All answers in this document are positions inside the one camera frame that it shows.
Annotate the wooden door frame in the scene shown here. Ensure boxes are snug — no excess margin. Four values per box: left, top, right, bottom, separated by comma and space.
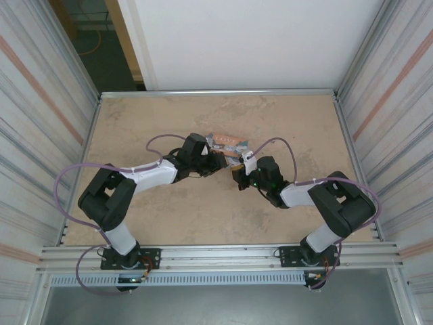
104, 0, 147, 91

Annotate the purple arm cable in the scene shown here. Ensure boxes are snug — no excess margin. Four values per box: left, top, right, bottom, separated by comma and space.
248, 136, 384, 291
53, 133, 191, 297

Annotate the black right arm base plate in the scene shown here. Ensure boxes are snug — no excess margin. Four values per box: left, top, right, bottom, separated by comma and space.
278, 244, 340, 269

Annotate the aluminium table side bar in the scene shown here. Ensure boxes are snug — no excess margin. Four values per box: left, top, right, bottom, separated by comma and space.
60, 96, 103, 246
333, 96, 385, 242

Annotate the red wire bundle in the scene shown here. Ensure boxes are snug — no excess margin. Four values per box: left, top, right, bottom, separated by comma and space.
314, 256, 340, 280
140, 256, 160, 282

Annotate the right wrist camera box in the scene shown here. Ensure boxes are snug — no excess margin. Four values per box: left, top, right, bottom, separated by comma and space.
240, 150, 260, 177

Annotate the aluminium mounting rail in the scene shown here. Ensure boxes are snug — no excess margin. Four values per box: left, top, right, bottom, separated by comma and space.
36, 242, 405, 275

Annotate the aluminium table edge bar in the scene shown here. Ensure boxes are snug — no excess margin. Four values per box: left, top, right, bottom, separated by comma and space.
99, 88, 340, 100

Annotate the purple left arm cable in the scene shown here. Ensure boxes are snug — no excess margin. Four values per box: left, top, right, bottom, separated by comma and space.
53, 133, 191, 297

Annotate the illustrated bear tin box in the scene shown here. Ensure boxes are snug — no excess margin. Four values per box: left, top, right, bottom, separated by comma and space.
204, 132, 253, 167

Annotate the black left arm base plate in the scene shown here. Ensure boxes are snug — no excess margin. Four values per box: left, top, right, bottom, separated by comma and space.
99, 247, 162, 271

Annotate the orange floor cable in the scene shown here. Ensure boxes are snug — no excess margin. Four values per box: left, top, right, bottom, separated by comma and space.
80, 29, 104, 58

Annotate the slotted grey cable duct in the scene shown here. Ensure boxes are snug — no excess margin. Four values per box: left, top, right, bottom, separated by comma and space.
49, 271, 306, 288

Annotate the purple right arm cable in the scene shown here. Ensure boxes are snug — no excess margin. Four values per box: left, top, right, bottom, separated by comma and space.
248, 136, 384, 291

